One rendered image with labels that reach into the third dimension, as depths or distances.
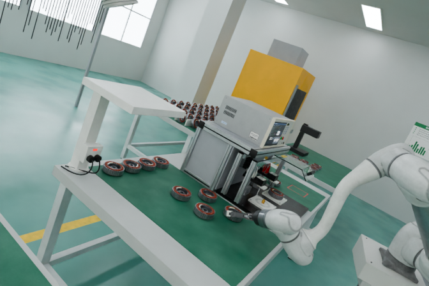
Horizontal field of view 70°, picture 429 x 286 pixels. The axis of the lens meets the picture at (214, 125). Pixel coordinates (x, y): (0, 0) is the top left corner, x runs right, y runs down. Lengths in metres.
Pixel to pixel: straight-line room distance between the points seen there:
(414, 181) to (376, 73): 5.99
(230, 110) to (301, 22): 6.00
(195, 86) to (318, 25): 3.35
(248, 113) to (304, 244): 0.87
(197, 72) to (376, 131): 3.90
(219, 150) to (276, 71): 3.97
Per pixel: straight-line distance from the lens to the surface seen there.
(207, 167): 1.97
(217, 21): 5.93
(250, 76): 5.92
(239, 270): 1.41
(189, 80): 5.97
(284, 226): 1.42
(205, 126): 1.95
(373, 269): 1.94
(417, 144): 7.22
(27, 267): 1.12
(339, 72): 7.39
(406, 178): 1.42
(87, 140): 1.61
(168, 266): 1.25
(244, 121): 1.98
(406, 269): 2.04
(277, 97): 5.67
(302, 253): 1.53
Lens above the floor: 1.50
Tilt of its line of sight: 11 degrees down
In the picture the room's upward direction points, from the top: 23 degrees clockwise
